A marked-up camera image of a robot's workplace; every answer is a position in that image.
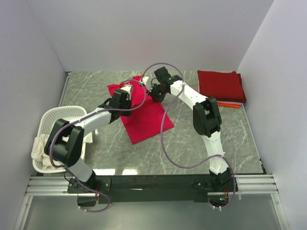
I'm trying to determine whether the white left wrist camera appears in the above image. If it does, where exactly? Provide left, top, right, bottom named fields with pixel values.
left=119, top=82, right=133, bottom=99

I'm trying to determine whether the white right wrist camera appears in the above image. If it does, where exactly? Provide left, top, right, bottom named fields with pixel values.
left=141, top=76, right=149, bottom=85

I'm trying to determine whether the orange folded t-shirt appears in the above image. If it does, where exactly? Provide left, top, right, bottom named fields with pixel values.
left=218, top=102, right=240, bottom=109

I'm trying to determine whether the maroon folded t-shirt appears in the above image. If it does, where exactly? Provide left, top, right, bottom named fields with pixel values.
left=237, top=73, right=247, bottom=104

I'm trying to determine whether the cream cloth in basket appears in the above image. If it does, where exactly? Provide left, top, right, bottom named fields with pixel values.
left=31, top=133, right=93, bottom=173

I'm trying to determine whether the hot pink t-shirt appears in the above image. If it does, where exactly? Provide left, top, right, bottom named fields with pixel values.
left=107, top=81, right=174, bottom=144

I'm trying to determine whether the aluminium frame rail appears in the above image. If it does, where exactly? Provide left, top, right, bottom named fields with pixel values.
left=14, top=174, right=290, bottom=230

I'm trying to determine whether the white plastic laundry basket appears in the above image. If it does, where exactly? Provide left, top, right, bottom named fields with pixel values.
left=32, top=105, right=88, bottom=173

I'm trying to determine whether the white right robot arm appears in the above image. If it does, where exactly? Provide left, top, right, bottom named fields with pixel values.
left=148, top=67, right=236, bottom=191

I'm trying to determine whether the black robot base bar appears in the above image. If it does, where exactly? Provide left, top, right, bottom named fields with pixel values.
left=67, top=174, right=238, bottom=204

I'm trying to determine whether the dark red folded t-shirt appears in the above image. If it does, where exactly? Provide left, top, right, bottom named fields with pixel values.
left=197, top=70, right=243, bottom=102

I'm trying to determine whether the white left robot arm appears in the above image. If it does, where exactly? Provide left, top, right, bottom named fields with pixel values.
left=44, top=85, right=132, bottom=190

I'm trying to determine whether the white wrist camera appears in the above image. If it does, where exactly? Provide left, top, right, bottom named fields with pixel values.
left=141, top=76, right=149, bottom=85
left=119, top=82, right=133, bottom=99

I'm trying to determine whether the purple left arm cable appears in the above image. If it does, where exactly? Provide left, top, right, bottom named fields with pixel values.
left=49, top=81, right=147, bottom=213

